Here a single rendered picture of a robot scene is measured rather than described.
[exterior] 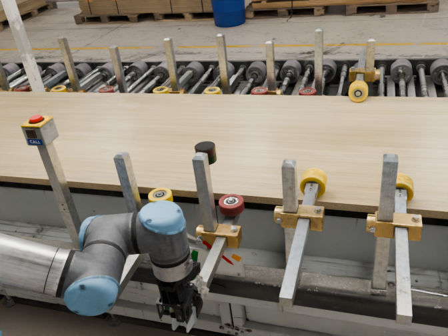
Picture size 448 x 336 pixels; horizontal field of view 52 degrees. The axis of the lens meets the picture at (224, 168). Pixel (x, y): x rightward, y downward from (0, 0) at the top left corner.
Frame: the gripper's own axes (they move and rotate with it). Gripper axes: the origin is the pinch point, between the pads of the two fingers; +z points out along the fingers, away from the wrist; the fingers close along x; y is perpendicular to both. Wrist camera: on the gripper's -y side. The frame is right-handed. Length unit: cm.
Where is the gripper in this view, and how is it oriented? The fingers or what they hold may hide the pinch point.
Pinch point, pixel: (189, 323)
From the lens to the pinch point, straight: 123.6
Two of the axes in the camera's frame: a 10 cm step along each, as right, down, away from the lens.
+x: 9.5, 0.6, -3.0
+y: -2.9, 5.1, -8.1
